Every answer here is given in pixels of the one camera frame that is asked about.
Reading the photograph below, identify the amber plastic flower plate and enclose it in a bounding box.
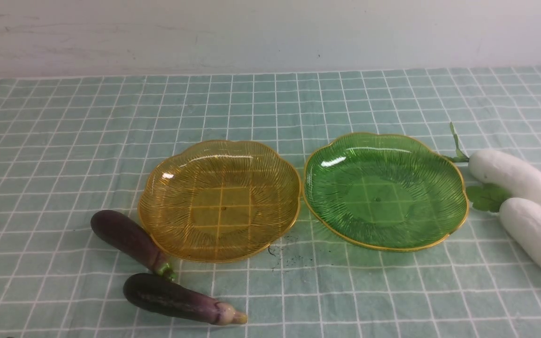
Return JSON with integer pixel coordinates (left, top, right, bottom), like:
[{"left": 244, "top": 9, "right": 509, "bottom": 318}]
[{"left": 137, "top": 140, "right": 302, "bottom": 263}]

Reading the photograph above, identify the purple eggplant green stem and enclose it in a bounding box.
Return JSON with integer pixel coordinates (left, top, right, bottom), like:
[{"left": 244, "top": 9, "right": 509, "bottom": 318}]
[{"left": 90, "top": 209, "right": 176, "bottom": 282}]

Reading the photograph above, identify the dark eggplant pale stem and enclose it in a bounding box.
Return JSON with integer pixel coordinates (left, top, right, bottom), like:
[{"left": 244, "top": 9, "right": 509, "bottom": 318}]
[{"left": 123, "top": 273, "right": 247, "bottom": 326}]

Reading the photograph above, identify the white radish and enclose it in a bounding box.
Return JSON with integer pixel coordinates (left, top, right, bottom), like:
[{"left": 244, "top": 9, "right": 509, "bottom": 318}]
[
  {"left": 449, "top": 122, "right": 541, "bottom": 203},
  {"left": 466, "top": 184, "right": 541, "bottom": 268}
]

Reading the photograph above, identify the green plastic flower plate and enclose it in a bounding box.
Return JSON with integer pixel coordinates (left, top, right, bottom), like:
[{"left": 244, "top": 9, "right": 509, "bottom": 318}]
[{"left": 302, "top": 132, "right": 470, "bottom": 252}]

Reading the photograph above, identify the green checkered tablecloth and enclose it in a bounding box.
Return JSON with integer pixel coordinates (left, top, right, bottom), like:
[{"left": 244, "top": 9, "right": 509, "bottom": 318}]
[{"left": 0, "top": 66, "right": 541, "bottom": 338}]

